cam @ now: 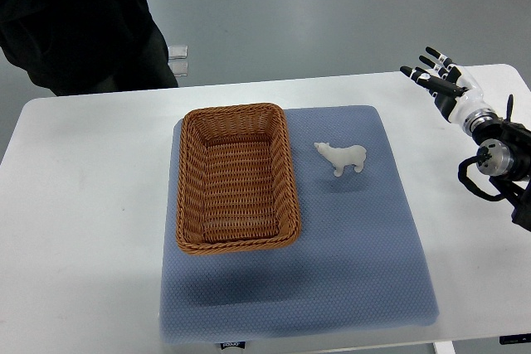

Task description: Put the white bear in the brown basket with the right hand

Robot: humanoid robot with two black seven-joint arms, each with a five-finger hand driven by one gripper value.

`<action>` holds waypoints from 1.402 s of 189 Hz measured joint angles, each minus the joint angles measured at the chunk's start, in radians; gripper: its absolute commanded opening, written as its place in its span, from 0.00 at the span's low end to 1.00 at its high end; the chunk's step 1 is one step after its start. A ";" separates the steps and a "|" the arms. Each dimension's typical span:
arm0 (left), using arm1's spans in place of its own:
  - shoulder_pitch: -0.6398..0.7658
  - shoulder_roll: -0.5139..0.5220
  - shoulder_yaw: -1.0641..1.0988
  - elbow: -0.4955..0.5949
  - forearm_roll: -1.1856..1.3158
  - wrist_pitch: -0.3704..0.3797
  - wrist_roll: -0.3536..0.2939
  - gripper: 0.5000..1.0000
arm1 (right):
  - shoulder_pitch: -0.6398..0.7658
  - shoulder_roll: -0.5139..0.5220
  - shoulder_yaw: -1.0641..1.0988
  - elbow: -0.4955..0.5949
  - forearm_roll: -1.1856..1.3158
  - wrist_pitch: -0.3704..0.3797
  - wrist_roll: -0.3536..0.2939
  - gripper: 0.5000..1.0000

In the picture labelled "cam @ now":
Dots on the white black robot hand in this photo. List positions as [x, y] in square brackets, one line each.
[456, 93]

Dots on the white bear figurine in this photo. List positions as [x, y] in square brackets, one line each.
[340, 158]

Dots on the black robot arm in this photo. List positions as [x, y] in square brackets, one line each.
[503, 155]

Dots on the brown wicker basket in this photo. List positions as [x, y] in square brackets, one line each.
[236, 181]

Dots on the blue quilted mat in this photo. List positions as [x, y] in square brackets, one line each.
[357, 264]

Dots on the black table control panel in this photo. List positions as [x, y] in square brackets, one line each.
[515, 339]

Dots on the upper metal floor plate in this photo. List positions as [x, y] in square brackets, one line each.
[178, 52]

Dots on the black label under mat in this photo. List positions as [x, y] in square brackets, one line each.
[225, 345]

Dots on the person in black clothes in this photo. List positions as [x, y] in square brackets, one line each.
[81, 47]

